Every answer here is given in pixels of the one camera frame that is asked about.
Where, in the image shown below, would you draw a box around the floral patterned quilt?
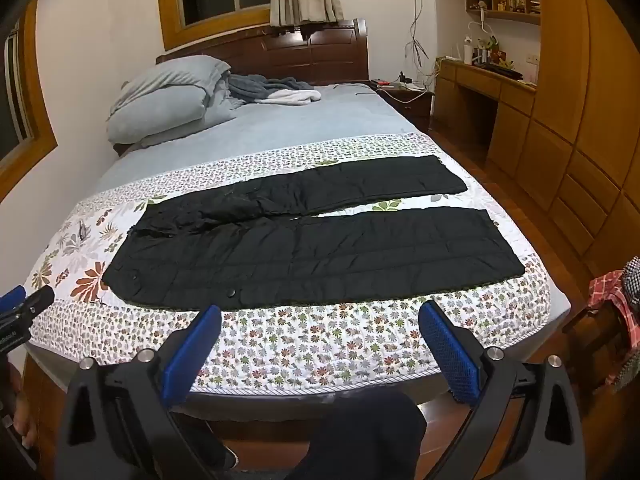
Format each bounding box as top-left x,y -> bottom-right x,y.
25,132 -> 553,395

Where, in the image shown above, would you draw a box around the light blue folded duvet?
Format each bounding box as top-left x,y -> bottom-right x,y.
106,55 -> 241,147

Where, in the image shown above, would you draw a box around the black flat desk device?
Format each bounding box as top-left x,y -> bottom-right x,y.
475,62 -> 524,81

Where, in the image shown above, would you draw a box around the person's dark shoe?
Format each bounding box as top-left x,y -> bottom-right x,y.
197,420 -> 241,472

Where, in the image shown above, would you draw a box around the black quilted pants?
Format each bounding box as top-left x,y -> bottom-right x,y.
102,155 -> 526,311

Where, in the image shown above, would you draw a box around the light wooden desk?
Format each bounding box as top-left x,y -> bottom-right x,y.
432,56 -> 538,176

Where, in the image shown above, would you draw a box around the red plaid shirt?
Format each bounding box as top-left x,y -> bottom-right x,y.
587,270 -> 640,357

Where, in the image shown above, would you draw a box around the light wooden wardrobe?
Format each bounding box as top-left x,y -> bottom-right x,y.
487,0 -> 640,281

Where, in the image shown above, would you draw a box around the hanging wall cables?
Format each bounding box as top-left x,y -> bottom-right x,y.
406,0 -> 437,81

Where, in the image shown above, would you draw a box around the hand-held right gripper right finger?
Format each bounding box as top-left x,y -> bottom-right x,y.
417,300 -> 587,480

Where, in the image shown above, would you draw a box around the person's dark trouser leg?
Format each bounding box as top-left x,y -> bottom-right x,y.
287,390 -> 428,480

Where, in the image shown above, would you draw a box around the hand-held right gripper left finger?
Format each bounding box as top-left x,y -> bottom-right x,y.
57,304 -> 223,480

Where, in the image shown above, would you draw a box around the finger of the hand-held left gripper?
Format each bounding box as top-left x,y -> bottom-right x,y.
0,285 -> 27,313
20,286 -> 56,322

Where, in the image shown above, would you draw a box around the red checkered cloth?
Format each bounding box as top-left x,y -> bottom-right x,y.
605,256 -> 640,392

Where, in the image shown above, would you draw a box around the light blue bed sheet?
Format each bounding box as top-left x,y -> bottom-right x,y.
92,82 -> 572,341

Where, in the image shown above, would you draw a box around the wooden chair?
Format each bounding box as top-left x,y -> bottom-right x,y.
562,280 -> 640,396

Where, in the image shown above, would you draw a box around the dark wooden nightstand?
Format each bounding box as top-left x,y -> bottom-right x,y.
370,79 -> 435,131

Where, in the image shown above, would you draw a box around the white desk lamp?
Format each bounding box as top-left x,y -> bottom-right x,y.
468,2 -> 496,43

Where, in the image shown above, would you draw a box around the person's left hand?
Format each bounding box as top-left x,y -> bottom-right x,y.
12,391 -> 39,450

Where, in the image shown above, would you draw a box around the grey and white clothes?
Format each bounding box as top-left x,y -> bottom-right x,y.
227,74 -> 322,107

